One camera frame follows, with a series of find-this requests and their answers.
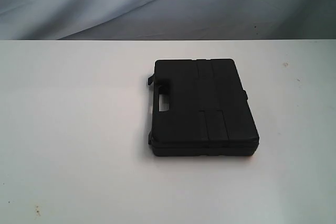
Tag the white backdrop cloth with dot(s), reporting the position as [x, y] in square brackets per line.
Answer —
[167, 19]

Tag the black plastic carry case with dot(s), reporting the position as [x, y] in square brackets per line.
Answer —
[200, 108]

